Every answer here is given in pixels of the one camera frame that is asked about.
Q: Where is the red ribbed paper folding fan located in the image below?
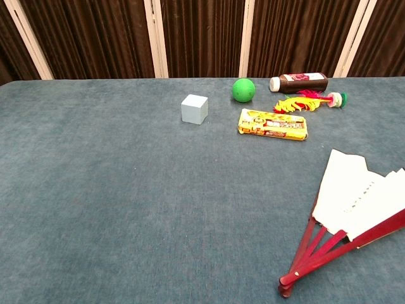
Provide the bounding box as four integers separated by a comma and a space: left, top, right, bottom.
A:
278, 148, 405, 299

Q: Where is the light blue cube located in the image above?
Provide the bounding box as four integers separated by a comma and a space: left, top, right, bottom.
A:
181, 94, 209, 125

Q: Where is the green ball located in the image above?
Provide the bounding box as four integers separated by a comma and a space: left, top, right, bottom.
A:
232, 78, 256, 103

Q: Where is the yellow snack package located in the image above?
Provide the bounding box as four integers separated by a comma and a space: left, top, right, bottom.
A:
237, 108, 309, 142

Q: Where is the teal felt table cover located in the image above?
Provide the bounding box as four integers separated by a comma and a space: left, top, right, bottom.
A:
0, 77, 405, 304

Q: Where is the colourful feather shuttlecock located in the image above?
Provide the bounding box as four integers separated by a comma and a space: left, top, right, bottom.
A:
273, 89, 348, 114

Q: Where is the brown bottle with white cap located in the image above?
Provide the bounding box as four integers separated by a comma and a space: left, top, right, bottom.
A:
269, 72, 329, 94

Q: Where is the dark brown curtain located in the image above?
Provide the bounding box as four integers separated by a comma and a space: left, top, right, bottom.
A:
0, 0, 405, 86

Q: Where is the white screen frame post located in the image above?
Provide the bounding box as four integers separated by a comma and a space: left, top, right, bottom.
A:
144, 0, 170, 79
239, 0, 256, 79
3, 0, 54, 80
333, 0, 370, 79

